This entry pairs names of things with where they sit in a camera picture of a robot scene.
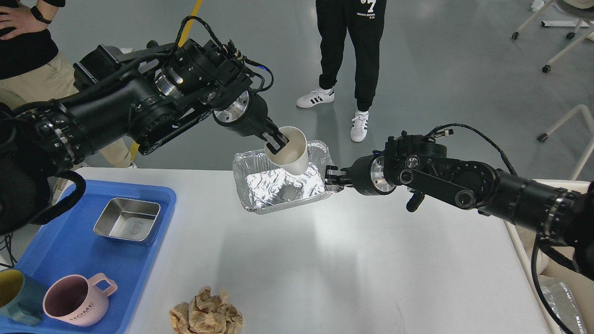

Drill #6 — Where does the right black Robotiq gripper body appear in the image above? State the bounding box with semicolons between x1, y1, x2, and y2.
343;154;395;195

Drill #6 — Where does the person in black joggers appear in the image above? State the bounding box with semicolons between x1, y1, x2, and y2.
296;0;387;142

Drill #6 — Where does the chair base with castors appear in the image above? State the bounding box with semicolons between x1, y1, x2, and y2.
536;104;594;180
511;0;594;74

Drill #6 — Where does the cream paper cup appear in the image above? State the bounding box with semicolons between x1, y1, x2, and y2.
265;126;309;175

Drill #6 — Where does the teal mug in tray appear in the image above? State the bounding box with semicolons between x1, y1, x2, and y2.
0;269;47;327

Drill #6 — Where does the crumpled brown paper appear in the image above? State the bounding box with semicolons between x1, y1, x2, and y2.
169;286;243;334

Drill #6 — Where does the aluminium foil tray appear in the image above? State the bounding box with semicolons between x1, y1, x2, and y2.
232;140;343;214

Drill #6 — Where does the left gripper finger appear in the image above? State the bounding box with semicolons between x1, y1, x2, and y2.
262;128;289;151

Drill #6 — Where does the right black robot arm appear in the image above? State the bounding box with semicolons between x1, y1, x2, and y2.
324;123;594;334

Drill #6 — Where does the square metal tin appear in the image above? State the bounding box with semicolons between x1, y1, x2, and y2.
93;198;161;245

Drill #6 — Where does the blue plastic tray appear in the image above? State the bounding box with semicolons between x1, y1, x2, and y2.
0;180;177;334

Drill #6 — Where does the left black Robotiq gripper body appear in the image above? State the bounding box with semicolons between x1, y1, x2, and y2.
213;91;279;140

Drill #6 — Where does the pink HOME mug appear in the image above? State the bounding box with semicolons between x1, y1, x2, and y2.
42;273;117;327

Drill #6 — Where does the person in khaki trousers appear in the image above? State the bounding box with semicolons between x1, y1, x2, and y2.
0;0;138;170

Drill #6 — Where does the foil tray inside bin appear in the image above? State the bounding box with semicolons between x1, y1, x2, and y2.
538;275;587;334

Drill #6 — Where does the beige plastic bin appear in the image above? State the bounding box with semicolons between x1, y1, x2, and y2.
504;180;594;334

